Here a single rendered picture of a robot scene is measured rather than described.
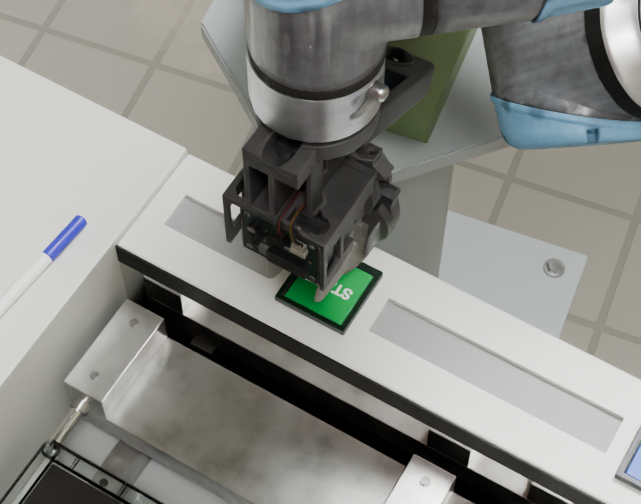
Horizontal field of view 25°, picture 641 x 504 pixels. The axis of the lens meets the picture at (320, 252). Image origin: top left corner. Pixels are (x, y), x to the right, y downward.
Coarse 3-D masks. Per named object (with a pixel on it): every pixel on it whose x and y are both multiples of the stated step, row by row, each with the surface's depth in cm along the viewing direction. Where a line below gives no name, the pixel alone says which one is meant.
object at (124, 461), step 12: (120, 444) 108; (108, 456) 108; (120, 456) 108; (132, 456) 108; (144, 456) 109; (108, 468) 107; (120, 468) 107; (132, 468) 108; (144, 468) 110; (132, 480) 109
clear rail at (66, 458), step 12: (60, 444) 103; (60, 456) 102; (72, 456) 102; (72, 468) 102; (84, 468) 101; (96, 468) 101; (84, 480) 102; (96, 480) 101; (108, 480) 101; (120, 480) 101; (108, 492) 101; (120, 492) 101; (132, 492) 100; (144, 492) 101
